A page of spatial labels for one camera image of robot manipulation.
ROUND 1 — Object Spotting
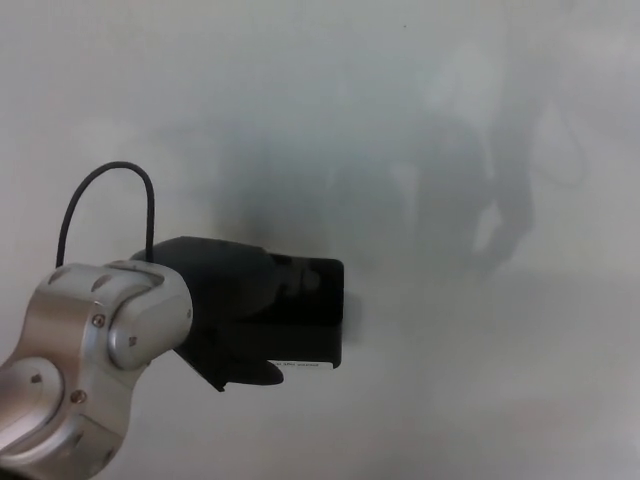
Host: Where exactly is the black magnetic marker holder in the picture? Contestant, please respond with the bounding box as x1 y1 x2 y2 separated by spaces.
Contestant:
233 256 346 372

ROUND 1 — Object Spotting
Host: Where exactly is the white magnetic whiteboard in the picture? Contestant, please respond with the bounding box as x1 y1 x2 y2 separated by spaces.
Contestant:
0 0 640 480

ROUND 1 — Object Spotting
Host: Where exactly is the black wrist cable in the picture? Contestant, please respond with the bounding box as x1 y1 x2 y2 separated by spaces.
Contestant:
55 160 157 269

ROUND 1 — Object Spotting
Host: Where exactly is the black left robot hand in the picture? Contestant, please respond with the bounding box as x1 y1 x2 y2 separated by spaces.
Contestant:
129 235 322 394

